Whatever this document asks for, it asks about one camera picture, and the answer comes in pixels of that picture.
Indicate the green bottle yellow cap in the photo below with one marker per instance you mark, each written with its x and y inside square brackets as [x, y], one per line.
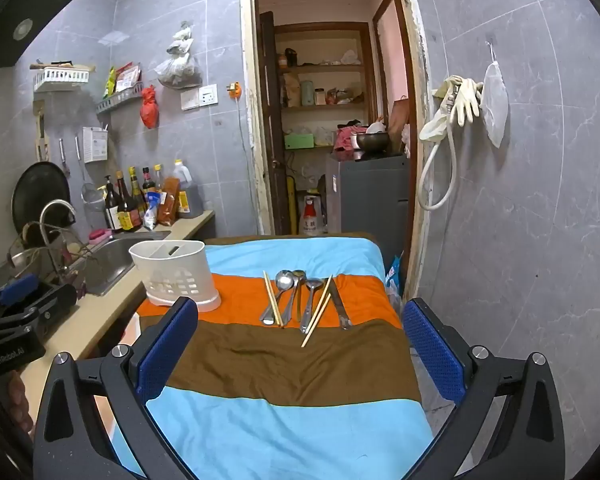
[102, 200]

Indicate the metal wall shelf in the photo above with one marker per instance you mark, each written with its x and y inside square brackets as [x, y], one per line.
[120, 100]

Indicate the stainless steel sink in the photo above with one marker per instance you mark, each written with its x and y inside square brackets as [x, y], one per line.
[115, 260]

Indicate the brown oil jug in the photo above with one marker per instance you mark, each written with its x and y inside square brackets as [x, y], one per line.
[192, 200]

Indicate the clear bag of dried goods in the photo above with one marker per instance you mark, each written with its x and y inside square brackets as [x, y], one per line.
[180, 70]

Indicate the dark wooden door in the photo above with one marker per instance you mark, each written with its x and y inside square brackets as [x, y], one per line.
[270, 110]

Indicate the black range hood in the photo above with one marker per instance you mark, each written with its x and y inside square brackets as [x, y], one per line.
[25, 20]

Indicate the curved steel faucet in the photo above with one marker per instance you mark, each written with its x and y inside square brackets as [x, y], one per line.
[55, 202]

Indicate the red plastic bag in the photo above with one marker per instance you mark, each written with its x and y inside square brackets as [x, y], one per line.
[150, 110]

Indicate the black round pan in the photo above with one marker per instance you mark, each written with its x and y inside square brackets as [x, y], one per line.
[40, 190]

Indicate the steel table knife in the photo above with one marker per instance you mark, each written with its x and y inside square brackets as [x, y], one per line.
[341, 307]

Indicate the wooden spatula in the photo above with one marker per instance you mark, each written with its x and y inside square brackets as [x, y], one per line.
[41, 130]

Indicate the red cloth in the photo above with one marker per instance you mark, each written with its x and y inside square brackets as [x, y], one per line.
[345, 137]

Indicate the red white snack packet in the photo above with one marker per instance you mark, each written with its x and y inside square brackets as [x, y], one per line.
[128, 77]

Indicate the white plastic basket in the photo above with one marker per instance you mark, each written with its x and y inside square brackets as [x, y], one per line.
[60, 77]

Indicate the orange plug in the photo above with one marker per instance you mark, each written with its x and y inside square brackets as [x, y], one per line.
[234, 90]

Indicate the red white bottle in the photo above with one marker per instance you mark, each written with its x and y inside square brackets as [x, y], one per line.
[314, 220]

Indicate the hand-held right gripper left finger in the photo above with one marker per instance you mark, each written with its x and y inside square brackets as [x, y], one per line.
[165, 345]

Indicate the wooden shelf unit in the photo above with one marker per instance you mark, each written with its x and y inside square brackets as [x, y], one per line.
[325, 66]

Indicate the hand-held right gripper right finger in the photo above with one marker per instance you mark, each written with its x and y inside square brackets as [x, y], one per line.
[432, 345]

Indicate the white plastic utensil holder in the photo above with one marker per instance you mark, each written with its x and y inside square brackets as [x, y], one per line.
[180, 260]

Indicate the dark metal bowl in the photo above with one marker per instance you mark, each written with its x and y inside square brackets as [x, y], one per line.
[372, 144]

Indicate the green canister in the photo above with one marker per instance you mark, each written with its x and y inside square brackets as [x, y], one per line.
[307, 94]

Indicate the blue plastic bag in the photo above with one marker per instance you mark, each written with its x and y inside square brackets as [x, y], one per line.
[394, 272]

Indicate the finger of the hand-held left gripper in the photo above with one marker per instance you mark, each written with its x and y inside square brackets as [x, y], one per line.
[19, 287]
[57, 300]

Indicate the yellow green snack packet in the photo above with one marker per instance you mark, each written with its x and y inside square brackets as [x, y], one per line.
[111, 82]

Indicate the person's left hand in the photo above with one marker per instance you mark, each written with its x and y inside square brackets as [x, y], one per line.
[15, 395]

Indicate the yellow label soy sauce bottle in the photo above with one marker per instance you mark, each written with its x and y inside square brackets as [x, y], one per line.
[128, 215]

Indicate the striped blanket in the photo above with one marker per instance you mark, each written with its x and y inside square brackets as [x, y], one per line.
[290, 410]

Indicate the dark grey cabinet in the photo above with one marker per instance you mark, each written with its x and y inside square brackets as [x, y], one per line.
[370, 195]

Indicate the wooden door frame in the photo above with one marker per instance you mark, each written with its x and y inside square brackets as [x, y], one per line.
[247, 110]

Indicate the clear bottle yellow cap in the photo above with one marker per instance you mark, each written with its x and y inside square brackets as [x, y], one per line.
[157, 177]

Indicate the wooden chopstick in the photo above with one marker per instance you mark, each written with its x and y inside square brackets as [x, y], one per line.
[270, 295]
[276, 307]
[312, 327]
[322, 297]

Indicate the dark pump bottle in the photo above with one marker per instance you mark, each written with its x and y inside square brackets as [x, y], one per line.
[112, 210]

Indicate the blue white packet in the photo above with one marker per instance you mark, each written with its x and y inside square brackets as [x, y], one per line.
[151, 215]

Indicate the white wall switch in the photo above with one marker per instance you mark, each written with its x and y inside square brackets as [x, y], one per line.
[190, 100]

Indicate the hanging clear plastic bag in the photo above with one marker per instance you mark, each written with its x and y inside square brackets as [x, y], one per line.
[495, 105]

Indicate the dark bottle yellow cap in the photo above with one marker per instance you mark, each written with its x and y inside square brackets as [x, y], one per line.
[137, 192]

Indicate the pink soap dish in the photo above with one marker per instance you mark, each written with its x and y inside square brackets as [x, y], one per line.
[100, 235]

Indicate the wooden cutting board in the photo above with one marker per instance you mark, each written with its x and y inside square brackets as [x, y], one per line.
[399, 120]

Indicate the steel peeler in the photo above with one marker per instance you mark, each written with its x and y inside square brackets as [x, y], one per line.
[64, 157]

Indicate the green box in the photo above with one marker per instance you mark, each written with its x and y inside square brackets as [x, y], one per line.
[299, 141]

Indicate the dark bottle red cap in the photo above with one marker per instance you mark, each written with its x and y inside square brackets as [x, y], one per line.
[148, 182]

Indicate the large steel spoon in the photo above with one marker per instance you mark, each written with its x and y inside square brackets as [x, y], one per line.
[283, 280]

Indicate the cream rubber glove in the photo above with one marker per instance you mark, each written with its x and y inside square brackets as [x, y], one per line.
[467, 100]
[435, 127]

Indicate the white wall socket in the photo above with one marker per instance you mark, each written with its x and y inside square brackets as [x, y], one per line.
[208, 96]

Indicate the red chili powder packet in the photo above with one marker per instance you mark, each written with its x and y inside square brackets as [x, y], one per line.
[169, 205]

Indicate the white hanging box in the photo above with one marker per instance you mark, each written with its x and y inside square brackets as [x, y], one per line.
[96, 145]

